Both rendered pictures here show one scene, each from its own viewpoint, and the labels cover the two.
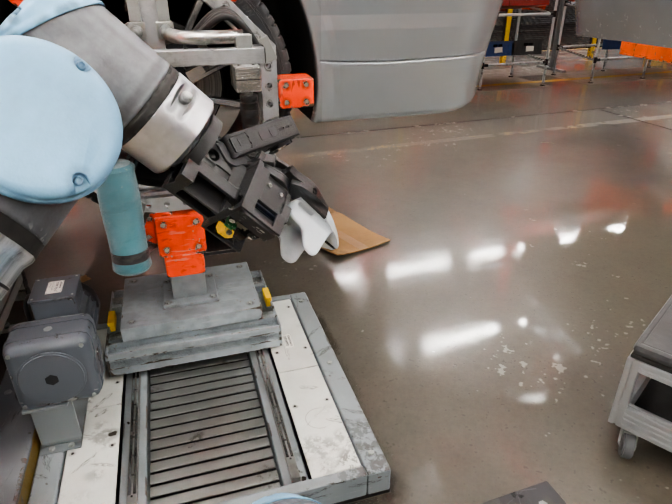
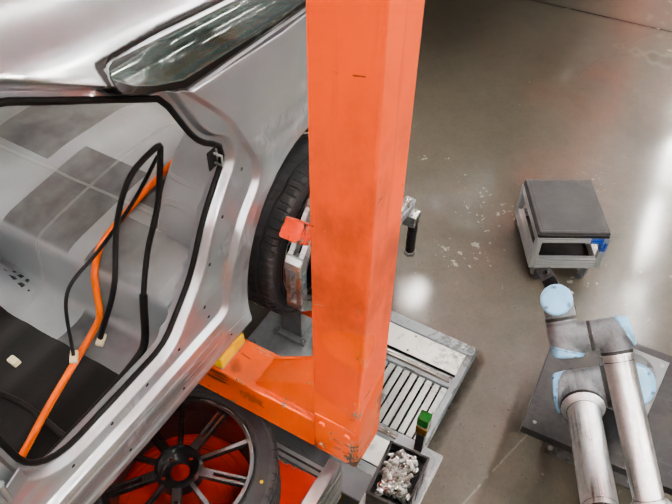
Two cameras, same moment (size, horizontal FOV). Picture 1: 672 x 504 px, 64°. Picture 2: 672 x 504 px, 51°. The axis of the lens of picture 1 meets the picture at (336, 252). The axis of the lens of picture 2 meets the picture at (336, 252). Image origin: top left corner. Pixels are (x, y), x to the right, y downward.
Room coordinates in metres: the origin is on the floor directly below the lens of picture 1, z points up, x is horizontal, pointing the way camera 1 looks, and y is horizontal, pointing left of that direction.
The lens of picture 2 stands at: (-0.03, 1.65, 2.65)
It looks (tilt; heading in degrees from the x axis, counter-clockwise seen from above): 46 degrees down; 316
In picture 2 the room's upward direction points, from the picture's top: 1 degrees clockwise
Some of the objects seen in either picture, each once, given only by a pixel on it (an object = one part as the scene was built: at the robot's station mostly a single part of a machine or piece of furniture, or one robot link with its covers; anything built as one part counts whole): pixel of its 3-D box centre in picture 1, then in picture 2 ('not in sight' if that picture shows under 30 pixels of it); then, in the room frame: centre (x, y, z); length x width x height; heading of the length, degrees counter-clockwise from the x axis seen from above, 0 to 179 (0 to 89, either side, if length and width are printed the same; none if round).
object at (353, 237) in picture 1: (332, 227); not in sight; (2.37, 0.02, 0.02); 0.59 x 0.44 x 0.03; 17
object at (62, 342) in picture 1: (70, 347); not in sight; (1.12, 0.68, 0.26); 0.42 x 0.18 x 0.35; 17
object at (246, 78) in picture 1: (245, 75); (406, 215); (1.13, 0.18, 0.93); 0.09 x 0.05 x 0.05; 17
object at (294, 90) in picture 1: (293, 90); not in sight; (1.38, 0.11, 0.85); 0.09 x 0.08 x 0.07; 107
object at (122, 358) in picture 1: (193, 317); not in sight; (1.44, 0.46, 0.13); 0.50 x 0.36 x 0.10; 107
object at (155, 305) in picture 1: (186, 264); (297, 312); (1.44, 0.46, 0.32); 0.40 x 0.30 x 0.28; 107
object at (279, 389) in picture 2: not in sight; (259, 366); (1.12, 0.89, 0.69); 0.52 x 0.17 x 0.35; 17
